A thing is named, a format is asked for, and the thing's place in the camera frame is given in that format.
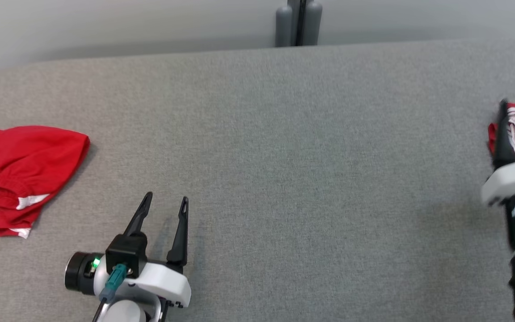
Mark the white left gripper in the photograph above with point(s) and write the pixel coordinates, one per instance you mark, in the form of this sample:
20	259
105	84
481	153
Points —
168	281

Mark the red shorts with white stripes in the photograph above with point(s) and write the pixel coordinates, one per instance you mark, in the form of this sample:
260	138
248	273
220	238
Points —
25	161

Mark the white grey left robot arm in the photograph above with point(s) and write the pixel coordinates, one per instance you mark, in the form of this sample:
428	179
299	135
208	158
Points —
125	313

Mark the grey cylindrical bumper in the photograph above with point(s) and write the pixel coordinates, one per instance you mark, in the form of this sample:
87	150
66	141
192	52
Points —
283	27
313	22

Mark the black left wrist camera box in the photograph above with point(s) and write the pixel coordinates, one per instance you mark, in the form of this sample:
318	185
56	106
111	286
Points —
125	250

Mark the grey metal partition post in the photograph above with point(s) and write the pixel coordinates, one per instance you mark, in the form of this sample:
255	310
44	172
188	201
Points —
300	22

